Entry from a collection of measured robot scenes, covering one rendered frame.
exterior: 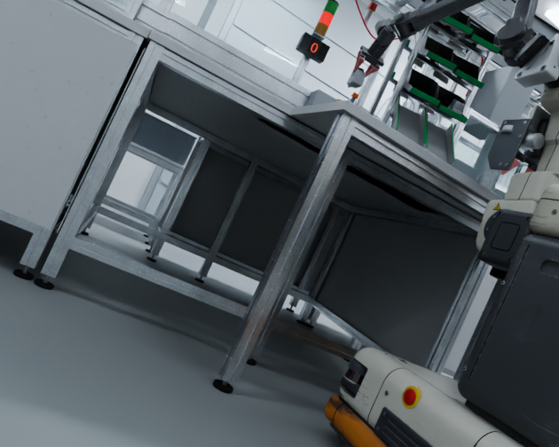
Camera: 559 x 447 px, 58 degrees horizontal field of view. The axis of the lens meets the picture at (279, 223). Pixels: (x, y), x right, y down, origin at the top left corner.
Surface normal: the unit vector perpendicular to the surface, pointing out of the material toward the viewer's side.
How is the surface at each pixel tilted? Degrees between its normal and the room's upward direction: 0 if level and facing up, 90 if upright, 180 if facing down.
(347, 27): 90
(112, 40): 90
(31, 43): 90
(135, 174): 90
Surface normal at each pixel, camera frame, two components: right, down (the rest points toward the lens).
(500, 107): 0.28, 0.11
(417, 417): -0.83, -0.40
